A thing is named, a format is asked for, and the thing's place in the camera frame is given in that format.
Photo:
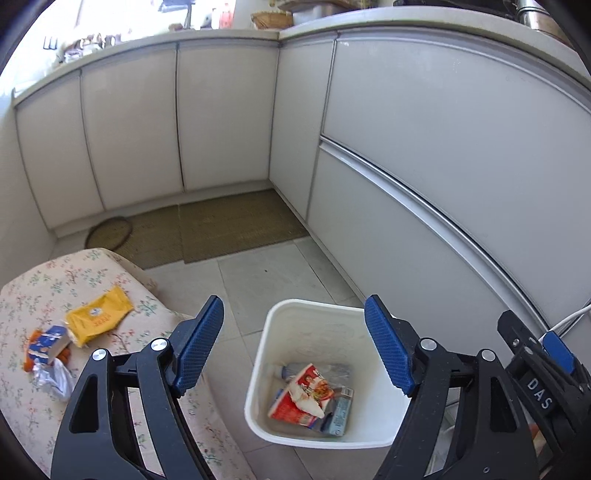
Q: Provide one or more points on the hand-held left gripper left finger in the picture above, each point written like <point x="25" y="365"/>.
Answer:
<point x="198" y="346"/>

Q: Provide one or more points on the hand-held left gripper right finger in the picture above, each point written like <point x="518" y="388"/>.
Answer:
<point x="388" y="346"/>

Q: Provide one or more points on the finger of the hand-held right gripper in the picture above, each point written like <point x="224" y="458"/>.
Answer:
<point x="558" y="350"/>
<point x="515" y="332"/>

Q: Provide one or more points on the clear plastic bottle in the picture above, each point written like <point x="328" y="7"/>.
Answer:
<point x="328" y="369"/>

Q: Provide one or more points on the light blue drink carton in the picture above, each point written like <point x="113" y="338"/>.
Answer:
<point x="339" y="408"/>

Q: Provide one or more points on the white plastic bin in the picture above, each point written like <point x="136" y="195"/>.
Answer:
<point x="295" y="332"/>

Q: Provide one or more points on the yellow packet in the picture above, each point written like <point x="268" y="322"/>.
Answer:
<point x="99" y="316"/>

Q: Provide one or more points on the red snack wrapper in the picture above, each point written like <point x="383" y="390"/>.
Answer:
<point x="288" y="411"/>

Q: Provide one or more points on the small orange carrot piece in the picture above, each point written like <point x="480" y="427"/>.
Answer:
<point x="65" y="354"/>

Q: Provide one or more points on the small blue white carton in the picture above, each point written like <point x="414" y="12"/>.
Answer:
<point x="51" y="344"/>

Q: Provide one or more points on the grey wrapper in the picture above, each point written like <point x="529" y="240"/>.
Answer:
<point x="53" y="378"/>

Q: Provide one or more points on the brown floor mat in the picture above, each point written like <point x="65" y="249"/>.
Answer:
<point x="152" y="240"/>
<point x="240" y="226"/>

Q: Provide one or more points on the dark oval floor object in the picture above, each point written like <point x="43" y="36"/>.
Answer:
<point x="92" y="237"/>

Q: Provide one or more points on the white kitchen cabinet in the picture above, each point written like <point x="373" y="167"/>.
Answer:
<point x="221" y="115"/>

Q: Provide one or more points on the white kitchen countertop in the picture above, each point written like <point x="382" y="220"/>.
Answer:
<point x="415" y="32"/>

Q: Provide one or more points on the stacked steel pots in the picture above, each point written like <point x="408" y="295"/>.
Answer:
<point x="540" y="14"/>

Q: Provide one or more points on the group of glass jars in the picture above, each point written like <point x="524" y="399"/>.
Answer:
<point x="87" y="46"/>

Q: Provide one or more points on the red bottle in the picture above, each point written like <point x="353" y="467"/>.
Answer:
<point x="226" y="11"/>

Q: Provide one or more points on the wicker basket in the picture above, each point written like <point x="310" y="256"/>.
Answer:
<point x="272" y="18"/>

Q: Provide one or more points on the metal tray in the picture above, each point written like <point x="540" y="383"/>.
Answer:
<point x="318" y="11"/>

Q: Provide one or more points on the dark blue rack stand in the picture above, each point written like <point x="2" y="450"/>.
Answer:
<point x="178" y="4"/>

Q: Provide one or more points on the black wall hook rack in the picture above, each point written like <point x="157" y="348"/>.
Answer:
<point x="48" y="43"/>

